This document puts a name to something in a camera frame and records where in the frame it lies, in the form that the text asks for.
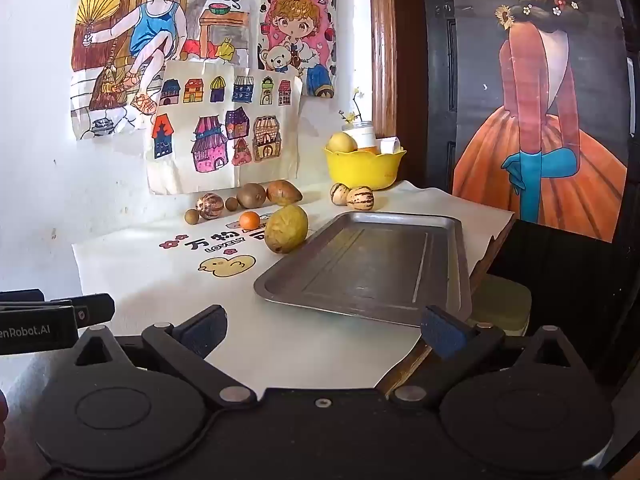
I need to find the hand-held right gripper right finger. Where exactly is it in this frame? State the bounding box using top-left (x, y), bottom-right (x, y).
top-left (390, 304), bottom-right (587, 407)

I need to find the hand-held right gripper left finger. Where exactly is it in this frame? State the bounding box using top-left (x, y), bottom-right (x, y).
top-left (64, 304), bottom-right (259, 407)

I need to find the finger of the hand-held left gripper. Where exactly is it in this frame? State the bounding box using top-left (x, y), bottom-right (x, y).
top-left (30, 293), bottom-right (116, 324)
top-left (0, 288), bottom-right (46, 307)

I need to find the metal baking tray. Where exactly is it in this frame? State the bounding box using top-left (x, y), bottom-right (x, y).
top-left (253, 211), bottom-right (473, 328)

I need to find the dark striped pepino melon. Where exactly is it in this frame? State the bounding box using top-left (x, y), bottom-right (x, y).
top-left (196, 193), bottom-right (225, 220)

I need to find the yellow-green guava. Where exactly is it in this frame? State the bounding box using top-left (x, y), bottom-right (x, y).
top-left (264, 204), bottom-right (309, 255)

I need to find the brown kiwi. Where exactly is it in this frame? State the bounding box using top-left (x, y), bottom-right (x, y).
top-left (236, 183), bottom-right (267, 209)

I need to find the brown-orange mango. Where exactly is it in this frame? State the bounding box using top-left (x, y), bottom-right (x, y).
top-left (266, 180), bottom-right (303, 207)

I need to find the white printed tablecloth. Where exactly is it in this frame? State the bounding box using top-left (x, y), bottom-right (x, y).
top-left (72, 180), bottom-right (516, 392)

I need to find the pale green stool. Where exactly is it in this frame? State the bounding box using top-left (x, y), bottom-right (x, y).
top-left (470, 275), bottom-right (534, 337)

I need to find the houses drawing paper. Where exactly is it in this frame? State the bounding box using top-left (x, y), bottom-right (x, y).
top-left (145, 60), bottom-right (304, 196)

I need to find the yellow plastic bowl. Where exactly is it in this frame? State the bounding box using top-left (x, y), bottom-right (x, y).
top-left (322, 146), bottom-right (407, 191)

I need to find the white plastic cup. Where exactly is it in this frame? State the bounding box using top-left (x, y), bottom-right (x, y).
top-left (343, 121), bottom-right (380, 154)

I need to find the yellow pear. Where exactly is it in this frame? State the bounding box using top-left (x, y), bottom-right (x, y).
top-left (327, 132), bottom-right (358, 154)

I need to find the painted lady poster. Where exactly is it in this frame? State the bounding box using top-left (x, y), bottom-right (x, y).
top-left (452, 0), bottom-right (632, 244)

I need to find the yellow flower twig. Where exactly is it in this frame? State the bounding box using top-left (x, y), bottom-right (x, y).
top-left (338, 87), bottom-right (364, 124)

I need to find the chair with painted cushion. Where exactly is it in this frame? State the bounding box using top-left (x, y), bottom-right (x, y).
top-left (419, 0), bottom-right (640, 383)

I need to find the boy with fan drawing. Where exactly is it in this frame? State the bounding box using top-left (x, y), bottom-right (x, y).
top-left (70, 0), bottom-right (252, 141)

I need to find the girl with teddy drawing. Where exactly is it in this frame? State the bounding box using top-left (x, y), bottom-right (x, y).
top-left (257, 0), bottom-right (339, 99)

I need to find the wooden door frame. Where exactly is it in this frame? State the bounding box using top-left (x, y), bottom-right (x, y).
top-left (369, 0), bottom-right (426, 184)

